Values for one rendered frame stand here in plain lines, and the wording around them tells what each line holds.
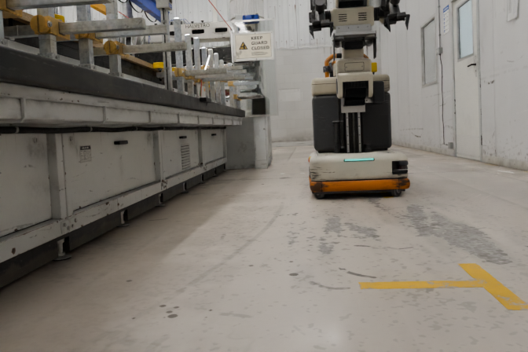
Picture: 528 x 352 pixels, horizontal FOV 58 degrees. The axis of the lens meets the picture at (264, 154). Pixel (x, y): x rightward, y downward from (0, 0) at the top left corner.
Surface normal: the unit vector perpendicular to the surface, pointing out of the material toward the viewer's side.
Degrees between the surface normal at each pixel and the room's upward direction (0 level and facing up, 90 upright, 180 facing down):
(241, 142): 90
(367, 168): 90
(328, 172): 90
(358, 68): 98
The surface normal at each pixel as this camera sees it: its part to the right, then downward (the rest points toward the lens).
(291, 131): -0.09, 0.06
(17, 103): 0.99, -0.04
